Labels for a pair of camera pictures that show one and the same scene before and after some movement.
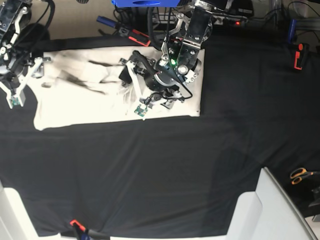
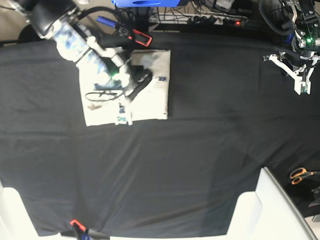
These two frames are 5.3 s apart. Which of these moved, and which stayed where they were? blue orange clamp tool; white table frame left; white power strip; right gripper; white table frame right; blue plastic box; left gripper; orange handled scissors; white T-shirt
Moved: white T-shirt; left gripper; right gripper
Stayed: white table frame left; white table frame right; orange handled scissors; white power strip; blue plastic box; blue orange clamp tool
